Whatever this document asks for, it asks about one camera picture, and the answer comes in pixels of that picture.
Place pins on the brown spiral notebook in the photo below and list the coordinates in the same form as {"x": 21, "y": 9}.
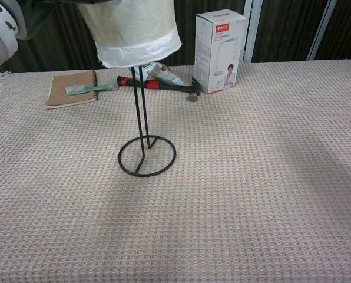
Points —
{"x": 60, "y": 95}

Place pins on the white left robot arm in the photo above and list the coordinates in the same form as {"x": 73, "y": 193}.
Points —
{"x": 0, "y": 35}

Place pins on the white desk lamp box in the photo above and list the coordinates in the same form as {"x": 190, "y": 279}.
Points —
{"x": 219, "y": 53}

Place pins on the green toothbrush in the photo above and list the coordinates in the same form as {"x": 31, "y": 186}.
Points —
{"x": 75, "y": 89}

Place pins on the dark pleated curtain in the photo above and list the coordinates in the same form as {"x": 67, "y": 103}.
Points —
{"x": 284, "y": 29}

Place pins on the black and red hammer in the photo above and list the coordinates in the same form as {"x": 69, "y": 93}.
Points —
{"x": 153, "y": 85}

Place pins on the beige woven tablecloth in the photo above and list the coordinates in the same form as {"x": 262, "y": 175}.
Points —
{"x": 222, "y": 191}

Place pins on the white snack bag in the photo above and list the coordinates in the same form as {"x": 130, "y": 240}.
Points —
{"x": 165, "y": 76}

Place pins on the dark left robot hand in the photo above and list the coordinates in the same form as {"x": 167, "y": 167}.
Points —
{"x": 46, "y": 13}

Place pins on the white paper towel roll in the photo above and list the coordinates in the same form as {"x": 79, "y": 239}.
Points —
{"x": 134, "y": 32}

